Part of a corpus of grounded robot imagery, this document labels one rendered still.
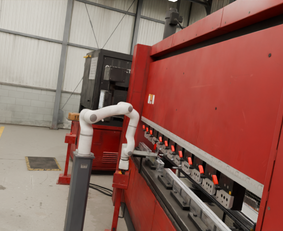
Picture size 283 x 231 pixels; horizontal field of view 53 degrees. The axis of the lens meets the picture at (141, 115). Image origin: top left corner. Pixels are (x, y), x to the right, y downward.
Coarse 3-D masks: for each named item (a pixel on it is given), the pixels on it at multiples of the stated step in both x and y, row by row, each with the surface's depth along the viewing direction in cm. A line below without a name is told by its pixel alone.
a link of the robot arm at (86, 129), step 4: (84, 112) 259; (80, 116) 264; (80, 120) 264; (84, 120) 259; (80, 124) 263; (84, 124) 263; (88, 124) 266; (84, 128) 259; (88, 128) 260; (92, 128) 264; (80, 132) 261; (84, 132) 258; (88, 132) 258; (92, 132) 262
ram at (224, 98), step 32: (256, 32) 148; (160, 64) 331; (192, 64) 232; (224, 64) 178; (256, 64) 145; (160, 96) 313; (192, 96) 223; (224, 96) 173; (256, 96) 141; (192, 128) 214; (224, 128) 168; (256, 128) 138; (224, 160) 163; (256, 160) 134; (256, 192) 131
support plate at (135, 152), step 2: (134, 150) 316; (136, 150) 318; (134, 152) 307; (136, 152) 309; (138, 152) 310; (140, 152) 312; (142, 152) 313; (144, 152) 315; (146, 152) 316; (150, 152) 320; (152, 152) 322; (134, 154) 300; (136, 154) 300; (138, 154) 301; (140, 154) 301; (142, 154) 302; (144, 154) 303; (146, 154) 305; (150, 154) 308; (152, 154) 310; (152, 156) 304; (154, 156) 305; (156, 156) 305
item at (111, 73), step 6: (108, 66) 406; (108, 72) 400; (114, 72) 394; (120, 72) 396; (108, 78) 398; (114, 78) 395; (120, 78) 397; (114, 84) 437; (108, 90) 438; (108, 120) 439
